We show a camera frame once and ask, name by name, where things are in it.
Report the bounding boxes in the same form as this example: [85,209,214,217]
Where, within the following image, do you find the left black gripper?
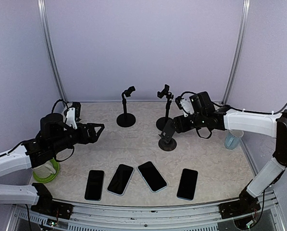
[50,123,104,154]

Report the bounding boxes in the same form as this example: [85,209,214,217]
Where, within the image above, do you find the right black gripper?
[170,111,206,133]

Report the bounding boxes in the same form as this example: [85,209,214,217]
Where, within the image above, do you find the black pole phone stand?
[116,86,136,128]
[156,84,174,131]

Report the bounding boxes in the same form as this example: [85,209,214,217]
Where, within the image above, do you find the folding plate phone stand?
[158,119,177,152]

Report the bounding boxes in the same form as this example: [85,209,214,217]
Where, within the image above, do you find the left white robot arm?
[0,113,105,214]

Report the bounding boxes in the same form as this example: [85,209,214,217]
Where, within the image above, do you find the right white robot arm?
[172,91,287,214]

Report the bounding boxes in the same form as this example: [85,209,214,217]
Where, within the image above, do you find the black smartphone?
[107,164,134,196]
[84,170,104,201]
[137,161,168,193]
[176,168,199,201]

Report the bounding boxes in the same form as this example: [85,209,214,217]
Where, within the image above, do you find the green saucer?
[33,159,60,183]

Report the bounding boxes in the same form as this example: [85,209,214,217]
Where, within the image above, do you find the leftmost black smartphone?
[84,170,104,201]

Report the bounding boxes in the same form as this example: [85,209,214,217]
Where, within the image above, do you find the light blue mug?
[224,130,244,150]

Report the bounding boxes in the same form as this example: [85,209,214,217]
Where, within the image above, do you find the cream ribbed mug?
[33,161,56,179]

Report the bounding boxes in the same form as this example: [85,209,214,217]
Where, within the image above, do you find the rightmost black smartphone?
[176,168,199,201]

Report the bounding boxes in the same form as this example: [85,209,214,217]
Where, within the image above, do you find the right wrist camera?
[175,96,194,117]

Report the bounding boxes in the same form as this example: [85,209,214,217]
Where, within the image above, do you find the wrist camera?
[64,102,81,129]
[175,96,194,117]

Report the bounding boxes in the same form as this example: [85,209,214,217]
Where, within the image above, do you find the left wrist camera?
[64,102,81,129]

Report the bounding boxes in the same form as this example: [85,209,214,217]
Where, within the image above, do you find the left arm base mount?
[31,183,73,220]

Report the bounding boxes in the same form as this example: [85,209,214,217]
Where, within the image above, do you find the front aluminium rail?
[6,191,286,231]

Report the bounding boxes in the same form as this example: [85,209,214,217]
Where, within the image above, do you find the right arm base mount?
[219,187,261,219]

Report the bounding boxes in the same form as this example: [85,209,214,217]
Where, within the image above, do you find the right aluminium frame post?
[221,0,250,104]

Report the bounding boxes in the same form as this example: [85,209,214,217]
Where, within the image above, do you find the aluminium frame post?
[37,0,67,102]
[221,0,250,104]

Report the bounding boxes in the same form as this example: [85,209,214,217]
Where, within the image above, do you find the left aluminium frame post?
[37,0,67,102]

